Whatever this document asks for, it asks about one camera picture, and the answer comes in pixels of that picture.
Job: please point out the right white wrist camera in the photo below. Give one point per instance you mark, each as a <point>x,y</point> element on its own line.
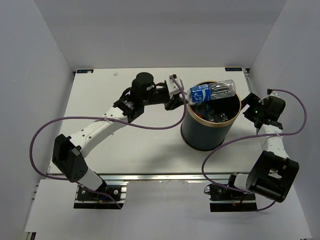
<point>270,93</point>

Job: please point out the clear bottle white cap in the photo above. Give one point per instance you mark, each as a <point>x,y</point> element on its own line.
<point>202,110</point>

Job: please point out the aluminium front rail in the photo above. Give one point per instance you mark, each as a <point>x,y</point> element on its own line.
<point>166,177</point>

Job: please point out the blue table sticker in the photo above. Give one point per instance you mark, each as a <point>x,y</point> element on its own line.
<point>233,69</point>
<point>84,71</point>

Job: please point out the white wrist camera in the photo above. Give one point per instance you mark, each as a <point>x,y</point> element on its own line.
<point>174,85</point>
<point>270,93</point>

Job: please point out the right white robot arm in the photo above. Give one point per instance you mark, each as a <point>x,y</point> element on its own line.
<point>274,172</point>

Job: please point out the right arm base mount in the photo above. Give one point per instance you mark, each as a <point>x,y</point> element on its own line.
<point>226,200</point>

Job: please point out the right blue table sticker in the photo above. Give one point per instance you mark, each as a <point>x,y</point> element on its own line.
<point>233,69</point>

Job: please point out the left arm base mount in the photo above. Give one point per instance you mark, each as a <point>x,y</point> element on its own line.
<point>113,197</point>

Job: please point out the left blue table sticker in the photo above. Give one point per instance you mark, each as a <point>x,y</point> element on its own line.
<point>84,71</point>

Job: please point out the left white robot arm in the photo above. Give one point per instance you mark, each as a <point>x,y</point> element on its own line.
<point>69,152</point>

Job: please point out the dark round bin gold rim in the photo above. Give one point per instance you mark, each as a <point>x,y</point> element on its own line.
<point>203,135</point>

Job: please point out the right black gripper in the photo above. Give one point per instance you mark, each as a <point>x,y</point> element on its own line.
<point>252,100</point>

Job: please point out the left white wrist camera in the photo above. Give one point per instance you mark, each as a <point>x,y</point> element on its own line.
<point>174,85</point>

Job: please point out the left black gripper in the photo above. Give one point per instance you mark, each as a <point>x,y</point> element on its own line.
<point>171,104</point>

